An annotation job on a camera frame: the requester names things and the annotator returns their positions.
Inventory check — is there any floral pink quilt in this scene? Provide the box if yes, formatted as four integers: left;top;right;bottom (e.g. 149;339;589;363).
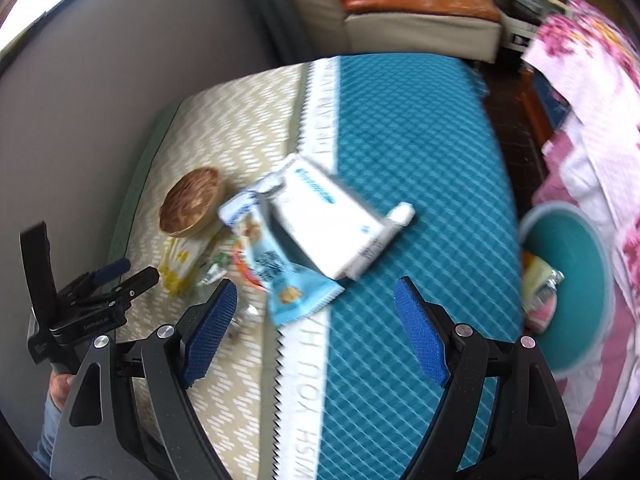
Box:
523;0;639;474

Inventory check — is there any white toothpaste tube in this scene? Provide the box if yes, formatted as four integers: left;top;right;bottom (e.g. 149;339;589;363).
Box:
271;154;416;282

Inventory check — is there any beige leather sofa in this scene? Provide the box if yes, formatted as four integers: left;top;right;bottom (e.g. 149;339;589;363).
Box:
292;0;502;63

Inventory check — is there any orange jelly cup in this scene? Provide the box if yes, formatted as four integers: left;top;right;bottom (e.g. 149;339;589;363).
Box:
196;242;266;292

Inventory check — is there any teal and beige bed mat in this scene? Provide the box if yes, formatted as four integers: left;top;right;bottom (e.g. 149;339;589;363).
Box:
113;53;523;479

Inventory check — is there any person's left hand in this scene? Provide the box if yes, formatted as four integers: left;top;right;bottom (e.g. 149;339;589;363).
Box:
49;372;75;411

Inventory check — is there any yellow white snack wrapper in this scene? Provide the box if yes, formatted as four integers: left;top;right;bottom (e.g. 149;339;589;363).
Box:
158;234;230;297

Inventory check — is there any light blue snack wrapper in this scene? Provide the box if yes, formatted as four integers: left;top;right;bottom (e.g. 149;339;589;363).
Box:
218;191;344;326

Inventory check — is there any teal round trash bin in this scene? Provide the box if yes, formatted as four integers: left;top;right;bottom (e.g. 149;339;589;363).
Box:
518;200;614;379

